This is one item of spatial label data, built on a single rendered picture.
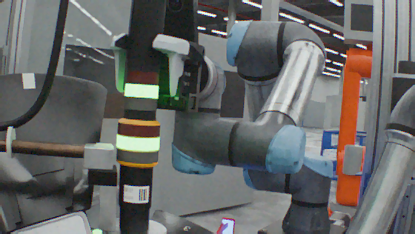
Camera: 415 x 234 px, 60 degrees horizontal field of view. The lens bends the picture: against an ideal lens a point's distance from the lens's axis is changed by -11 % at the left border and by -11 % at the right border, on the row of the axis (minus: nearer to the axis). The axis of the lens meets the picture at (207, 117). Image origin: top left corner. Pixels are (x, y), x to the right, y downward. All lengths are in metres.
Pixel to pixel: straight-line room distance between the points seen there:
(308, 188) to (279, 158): 0.57
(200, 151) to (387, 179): 0.34
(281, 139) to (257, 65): 0.39
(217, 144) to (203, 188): 4.11
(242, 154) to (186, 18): 0.23
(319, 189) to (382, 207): 0.45
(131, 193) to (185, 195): 4.17
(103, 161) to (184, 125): 0.27
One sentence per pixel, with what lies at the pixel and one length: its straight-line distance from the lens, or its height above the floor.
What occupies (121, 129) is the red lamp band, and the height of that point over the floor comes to 1.38.
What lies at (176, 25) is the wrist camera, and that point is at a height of 1.50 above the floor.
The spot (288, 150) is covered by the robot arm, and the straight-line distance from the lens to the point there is 0.60.
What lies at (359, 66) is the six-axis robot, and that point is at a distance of 4.44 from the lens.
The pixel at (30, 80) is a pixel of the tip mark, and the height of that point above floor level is 1.42.
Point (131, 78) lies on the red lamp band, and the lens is 0.40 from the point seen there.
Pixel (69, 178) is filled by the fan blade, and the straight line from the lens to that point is 0.45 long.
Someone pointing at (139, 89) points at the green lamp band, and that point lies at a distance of 0.39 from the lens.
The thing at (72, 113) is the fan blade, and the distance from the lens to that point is 0.52.
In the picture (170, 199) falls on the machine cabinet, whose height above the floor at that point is 0.26.
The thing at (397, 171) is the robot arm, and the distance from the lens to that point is 0.76.
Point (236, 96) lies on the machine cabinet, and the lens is 4.90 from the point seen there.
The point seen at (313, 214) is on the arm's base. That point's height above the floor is 1.10.
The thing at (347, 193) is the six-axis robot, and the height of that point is 0.52.
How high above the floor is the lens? 1.42
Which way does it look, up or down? 3 degrees down
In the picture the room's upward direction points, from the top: 5 degrees clockwise
